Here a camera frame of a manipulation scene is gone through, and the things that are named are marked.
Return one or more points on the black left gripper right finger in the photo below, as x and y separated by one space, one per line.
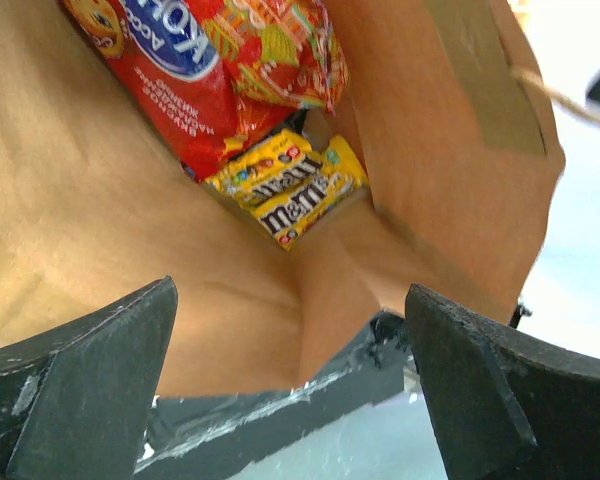
503 404

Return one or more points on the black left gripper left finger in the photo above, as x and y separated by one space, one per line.
74 400

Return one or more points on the red brown paper bag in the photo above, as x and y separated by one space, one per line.
463 162

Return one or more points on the red candy bag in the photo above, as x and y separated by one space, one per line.
160 54

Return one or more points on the red patterned snack packet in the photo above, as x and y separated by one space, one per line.
277 52

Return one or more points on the yellow M&M's pack lower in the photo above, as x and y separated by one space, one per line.
335 175

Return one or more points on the yellow m&m's pack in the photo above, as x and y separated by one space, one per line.
335 175
272 167

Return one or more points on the yellow M&M's pack upper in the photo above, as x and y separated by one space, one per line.
272 167

